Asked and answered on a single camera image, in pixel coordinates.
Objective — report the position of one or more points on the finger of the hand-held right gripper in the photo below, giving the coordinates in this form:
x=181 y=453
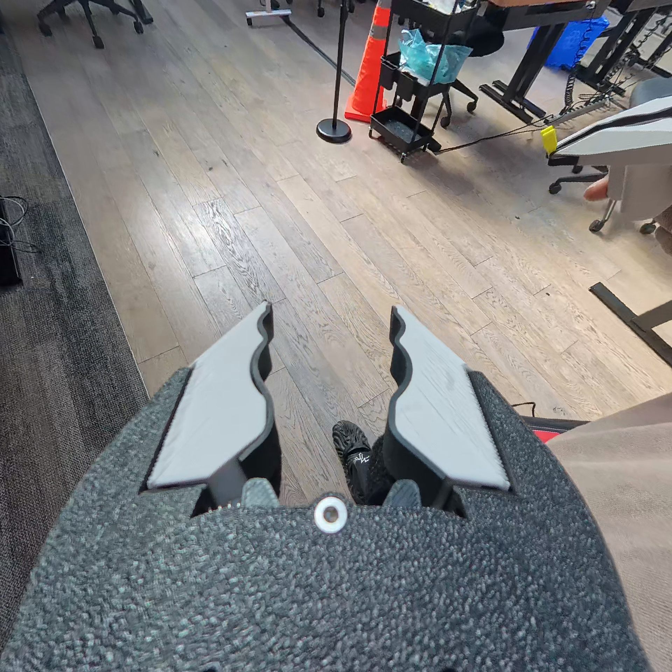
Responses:
x=630 y=155
x=630 y=124

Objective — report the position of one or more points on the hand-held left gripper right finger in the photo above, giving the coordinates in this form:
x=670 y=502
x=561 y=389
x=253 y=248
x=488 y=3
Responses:
x=452 y=420

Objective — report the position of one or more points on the black utility cart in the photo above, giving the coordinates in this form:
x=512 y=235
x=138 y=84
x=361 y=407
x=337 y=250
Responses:
x=399 y=128

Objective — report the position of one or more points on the black stanchion pole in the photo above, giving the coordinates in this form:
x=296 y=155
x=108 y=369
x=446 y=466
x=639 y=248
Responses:
x=334 y=130

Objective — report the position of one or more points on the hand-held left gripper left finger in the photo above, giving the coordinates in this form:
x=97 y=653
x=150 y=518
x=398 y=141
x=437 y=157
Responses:
x=210 y=420

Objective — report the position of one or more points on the person's right hand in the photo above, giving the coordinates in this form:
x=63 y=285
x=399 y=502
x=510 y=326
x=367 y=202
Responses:
x=597 y=190

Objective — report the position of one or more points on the lime green toy piece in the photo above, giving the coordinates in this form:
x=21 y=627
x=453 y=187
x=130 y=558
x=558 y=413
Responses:
x=549 y=140

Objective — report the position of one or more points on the orange traffic cone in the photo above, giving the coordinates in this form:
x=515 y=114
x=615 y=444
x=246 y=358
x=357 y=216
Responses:
x=368 y=84

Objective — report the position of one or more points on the grey mesh office chair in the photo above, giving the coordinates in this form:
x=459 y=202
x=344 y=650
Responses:
x=601 y=223

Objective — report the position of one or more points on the person's black shoe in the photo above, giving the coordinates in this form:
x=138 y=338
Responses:
x=357 y=462

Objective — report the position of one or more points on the wood top work desk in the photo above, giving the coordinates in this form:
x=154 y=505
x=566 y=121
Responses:
x=525 y=76

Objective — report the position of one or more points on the black chair base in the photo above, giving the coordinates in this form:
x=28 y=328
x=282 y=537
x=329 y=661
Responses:
x=95 y=13

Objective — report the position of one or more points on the blue storage crate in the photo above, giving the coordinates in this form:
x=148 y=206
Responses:
x=578 y=42

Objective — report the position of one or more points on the teal plastic bag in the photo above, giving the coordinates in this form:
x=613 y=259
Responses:
x=431 y=58

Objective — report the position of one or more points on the black desk foot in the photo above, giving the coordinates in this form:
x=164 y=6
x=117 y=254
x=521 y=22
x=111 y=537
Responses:
x=630 y=320

